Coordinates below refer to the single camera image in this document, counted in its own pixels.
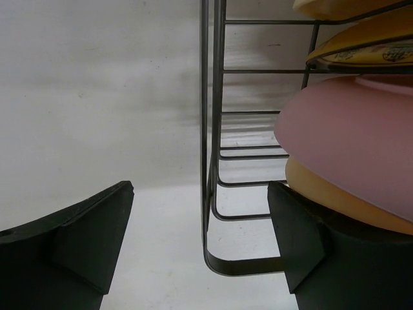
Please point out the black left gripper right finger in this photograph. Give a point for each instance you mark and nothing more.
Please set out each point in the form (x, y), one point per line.
(335, 262)

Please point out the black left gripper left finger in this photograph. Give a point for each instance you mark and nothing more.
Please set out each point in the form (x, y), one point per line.
(67, 259)

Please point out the yellow plate front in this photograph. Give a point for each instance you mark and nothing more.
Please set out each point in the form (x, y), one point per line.
(316, 189)

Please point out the yellow plate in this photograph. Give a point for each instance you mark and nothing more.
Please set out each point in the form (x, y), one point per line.
(380, 43)
(316, 189)

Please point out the pink plate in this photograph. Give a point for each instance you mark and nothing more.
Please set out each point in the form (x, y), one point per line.
(356, 133)

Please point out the black wire dish rack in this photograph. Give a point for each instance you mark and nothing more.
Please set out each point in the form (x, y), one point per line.
(214, 22)

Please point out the yellow plate middle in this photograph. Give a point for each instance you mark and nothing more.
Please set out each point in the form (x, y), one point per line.
(380, 43)

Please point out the cream plate rear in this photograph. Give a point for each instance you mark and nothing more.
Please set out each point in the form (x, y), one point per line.
(338, 9)

